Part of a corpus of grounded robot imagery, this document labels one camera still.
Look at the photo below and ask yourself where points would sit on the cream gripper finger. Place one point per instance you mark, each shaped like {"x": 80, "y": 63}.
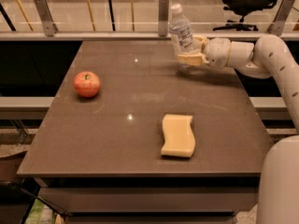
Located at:
{"x": 193, "y": 59}
{"x": 200, "y": 42}

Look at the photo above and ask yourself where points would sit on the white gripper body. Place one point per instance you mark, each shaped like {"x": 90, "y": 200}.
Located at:
{"x": 217, "y": 52}

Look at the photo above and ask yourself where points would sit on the clear blue-labelled plastic bottle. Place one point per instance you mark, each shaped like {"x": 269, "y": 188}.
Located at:
{"x": 180, "y": 31}

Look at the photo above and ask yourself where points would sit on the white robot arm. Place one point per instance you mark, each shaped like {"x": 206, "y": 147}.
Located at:
{"x": 268, "y": 57}

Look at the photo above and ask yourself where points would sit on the black office chair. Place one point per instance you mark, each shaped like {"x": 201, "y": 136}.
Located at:
{"x": 244, "y": 8}

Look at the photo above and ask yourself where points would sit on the yellow wavy sponge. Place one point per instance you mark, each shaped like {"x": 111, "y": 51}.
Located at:
{"x": 179, "y": 139}

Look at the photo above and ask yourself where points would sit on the red apple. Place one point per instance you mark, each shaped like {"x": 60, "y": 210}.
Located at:
{"x": 86, "y": 84}

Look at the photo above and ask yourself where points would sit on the grey table drawer base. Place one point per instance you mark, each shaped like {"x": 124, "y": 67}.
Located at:
{"x": 203, "y": 198}

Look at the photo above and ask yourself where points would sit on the metal railing bar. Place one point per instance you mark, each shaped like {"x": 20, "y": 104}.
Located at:
{"x": 85, "y": 36}

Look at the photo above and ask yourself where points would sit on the middle metal railing bracket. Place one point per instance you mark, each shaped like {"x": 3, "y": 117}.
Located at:
{"x": 163, "y": 9}

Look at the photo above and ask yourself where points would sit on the metal railing bracket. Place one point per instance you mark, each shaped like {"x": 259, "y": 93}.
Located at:
{"x": 48, "y": 24}
{"x": 163, "y": 9}
{"x": 276, "y": 27}

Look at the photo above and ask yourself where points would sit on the right metal railing bracket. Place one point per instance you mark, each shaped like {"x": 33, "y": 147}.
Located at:
{"x": 276, "y": 27}

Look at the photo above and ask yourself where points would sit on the left metal railing bracket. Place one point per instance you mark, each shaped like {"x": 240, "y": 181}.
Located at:
{"x": 48, "y": 24}

